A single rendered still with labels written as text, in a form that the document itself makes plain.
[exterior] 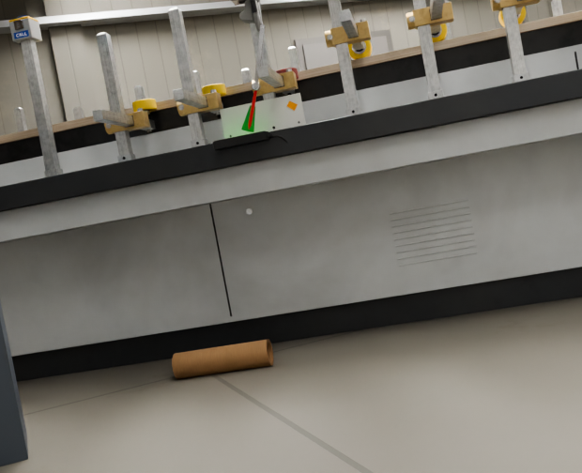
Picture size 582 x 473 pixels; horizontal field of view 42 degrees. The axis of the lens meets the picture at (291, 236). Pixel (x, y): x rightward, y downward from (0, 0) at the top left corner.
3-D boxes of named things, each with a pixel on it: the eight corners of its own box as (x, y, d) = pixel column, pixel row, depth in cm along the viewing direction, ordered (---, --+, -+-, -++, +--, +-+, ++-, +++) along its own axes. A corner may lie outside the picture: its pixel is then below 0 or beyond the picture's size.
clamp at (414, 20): (453, 18, 224) (451, 1, 223) (408, 27, 226) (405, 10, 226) (452, 22, 230) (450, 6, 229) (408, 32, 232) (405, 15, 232)
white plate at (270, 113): (305, 124, 234) (299, 92, 233) (224, 141, 238) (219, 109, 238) (306, 125, 234) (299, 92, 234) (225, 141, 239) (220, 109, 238)
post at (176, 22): (206, 156, 241) (177, 5, 239) (195, 159, 241) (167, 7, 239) (208, 157, 244) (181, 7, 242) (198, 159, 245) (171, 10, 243)
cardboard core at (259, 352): (265, 342, 226) (170, 356, 231) (269, 368, 226) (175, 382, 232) (269, 336, 234) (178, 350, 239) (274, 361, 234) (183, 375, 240)
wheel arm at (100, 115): (104, 122, 220) (101, 107, 220) (93, 124, 220) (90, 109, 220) (156, 130, 262) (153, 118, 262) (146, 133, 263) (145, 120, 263)
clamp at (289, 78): (296, 86, 234) (292, 70, 233) (253, 96, 236) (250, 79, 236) (298, 88, 239) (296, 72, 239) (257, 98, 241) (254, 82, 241)
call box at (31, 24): (32, 38, 246) (27, 15, 245) (12, 43, 247) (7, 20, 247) (42, 42, 253) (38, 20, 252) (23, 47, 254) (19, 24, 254)
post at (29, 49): (57, 175, 249) (30, 38, 247) (43, 177, 250) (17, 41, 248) (63, 175, 254) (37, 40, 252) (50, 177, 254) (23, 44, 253)
